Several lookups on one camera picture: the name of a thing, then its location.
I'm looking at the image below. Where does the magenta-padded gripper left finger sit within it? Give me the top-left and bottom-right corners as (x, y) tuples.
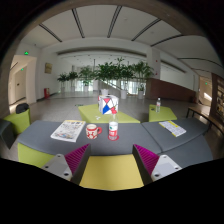
(40, 143), (92, 186)

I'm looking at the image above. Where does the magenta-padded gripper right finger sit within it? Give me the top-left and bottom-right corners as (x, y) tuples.
(131, 143), (184, 186)

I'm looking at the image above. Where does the clear red-capped water bottle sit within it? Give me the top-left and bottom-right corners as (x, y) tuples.
(108, 110), (120, 141)

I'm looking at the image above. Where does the small clear water bottle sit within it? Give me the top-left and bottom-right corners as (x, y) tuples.
(155, 97), (162, 113)

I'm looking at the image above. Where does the printed newspaper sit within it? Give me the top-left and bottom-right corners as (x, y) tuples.
(50, 119), (87, 143)

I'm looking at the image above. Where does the yellow and white booklet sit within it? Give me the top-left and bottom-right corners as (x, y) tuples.
(158, 120), (187, 138)

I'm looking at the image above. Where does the red and white mug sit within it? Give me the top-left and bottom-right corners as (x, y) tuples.
(85, 123), (103, 140)

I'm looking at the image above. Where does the lime green cube seat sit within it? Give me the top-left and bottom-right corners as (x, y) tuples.
(148, 104), (178, 123)

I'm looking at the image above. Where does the long lime green bench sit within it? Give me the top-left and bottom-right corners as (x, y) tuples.
(78, 103), (141, 124)

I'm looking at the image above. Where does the lime green chair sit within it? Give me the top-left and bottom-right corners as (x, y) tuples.
(3, 108), (32, 135)

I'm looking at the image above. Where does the dark grey chair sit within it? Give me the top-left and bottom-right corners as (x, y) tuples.
(0, 118), (17, 150)

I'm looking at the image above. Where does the dark wooden bench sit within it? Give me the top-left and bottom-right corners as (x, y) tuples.
(185, 105), (224, 134)

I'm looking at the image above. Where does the black backpack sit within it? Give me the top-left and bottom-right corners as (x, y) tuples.
(15, 102), (30, 115)

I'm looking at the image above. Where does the white cube with coloured triangles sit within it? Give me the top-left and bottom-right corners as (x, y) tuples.
(97, 94), (120, 116)

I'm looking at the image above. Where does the brown wooden counter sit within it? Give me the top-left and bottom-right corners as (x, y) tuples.
(145, 78), (197, 103)

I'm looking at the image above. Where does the row of potted plants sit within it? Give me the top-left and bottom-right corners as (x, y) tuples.
(56, 57), (155, 99)

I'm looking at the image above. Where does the framed wall picture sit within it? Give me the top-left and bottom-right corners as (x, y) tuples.
(44, 62), (53, 75)

